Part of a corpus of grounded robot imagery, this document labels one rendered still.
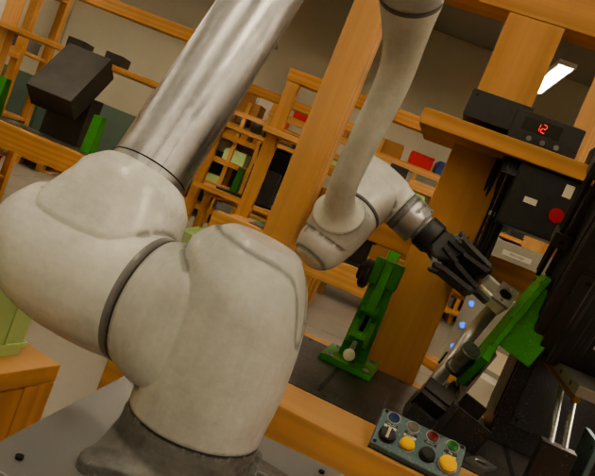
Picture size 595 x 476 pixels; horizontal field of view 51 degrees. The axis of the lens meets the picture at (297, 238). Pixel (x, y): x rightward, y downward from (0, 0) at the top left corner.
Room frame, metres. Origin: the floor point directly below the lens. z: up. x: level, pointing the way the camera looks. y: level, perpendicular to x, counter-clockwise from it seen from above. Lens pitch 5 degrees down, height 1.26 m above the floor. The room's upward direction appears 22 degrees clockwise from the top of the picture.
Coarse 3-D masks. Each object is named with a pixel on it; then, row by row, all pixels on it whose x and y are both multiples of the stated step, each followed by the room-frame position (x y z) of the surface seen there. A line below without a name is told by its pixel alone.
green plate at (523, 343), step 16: (528, 288) 1.27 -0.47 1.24; (544, 288) 1.18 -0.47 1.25; (528, 304) 1.18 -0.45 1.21; (512, 320) 1.18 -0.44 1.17; (528, 320) 1.19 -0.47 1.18; (496, 336) 1.20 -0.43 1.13; (512, 336) 1.19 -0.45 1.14; (528, 336) 1.19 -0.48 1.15; (512, 352) 1.19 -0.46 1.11; (528, 352) 1.19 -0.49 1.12
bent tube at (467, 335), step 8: (504, 288) 1.29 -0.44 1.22; (512, 288) 1.29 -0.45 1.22; (496, 296) 1.27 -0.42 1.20; (504, 296) 1.30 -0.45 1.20; (512, 296) 1.28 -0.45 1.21; (504, 304) 1.26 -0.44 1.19; (480, 312) 1.34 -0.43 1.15; (488, 312) 1.31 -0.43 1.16; (480, 320) 1.34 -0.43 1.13; (488, 320) 1.33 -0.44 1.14; (472, 328) 1.34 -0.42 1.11; (480, 328) 1.34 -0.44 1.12; (464, 336) 1.34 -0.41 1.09; (472, 336) 1.34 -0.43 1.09; (456, 344) 1.33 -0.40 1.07; (448, 352) 1.32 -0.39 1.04; (456, 352) 1.31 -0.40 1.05; (440, 368) 1.27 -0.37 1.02; (432, 376) 1.25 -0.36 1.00; (440, 376) 1.25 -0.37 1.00; (448, 376) 1.27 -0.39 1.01; (424, 384) 1.24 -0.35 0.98
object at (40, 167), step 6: (0, 150) 9.00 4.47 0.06; (6, 150) 8.94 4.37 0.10; (18, 156) 8.93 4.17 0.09; (24, 156) 8.95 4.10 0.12; (18, 162) 8.93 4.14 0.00; (24, 162) 9.07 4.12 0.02; (30, 162) 9.31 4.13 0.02; (36, 162) 8.92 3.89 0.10; (36, 168) 8.92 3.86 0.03; (42, 168) 8.94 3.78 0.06
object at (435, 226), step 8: (432, 224) 1.30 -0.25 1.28; (440, 224) 1.31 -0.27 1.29; (424, 232) 1.30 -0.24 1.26; (432, 232) 1.29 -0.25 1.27; (440, 232) 1.30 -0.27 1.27; (448, 232) 1.34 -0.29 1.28; (416, 240) 1.31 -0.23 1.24; (424, 240) 1.30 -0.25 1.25; (432, 240) 1.29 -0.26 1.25; (440, 240) 1.32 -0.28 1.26; (448, 240) 1.33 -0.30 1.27; (424, 248) 1.31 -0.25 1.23; (432, 248) 1.30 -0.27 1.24; (440, 248) 1.31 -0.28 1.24; (440, 256) 1.29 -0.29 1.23
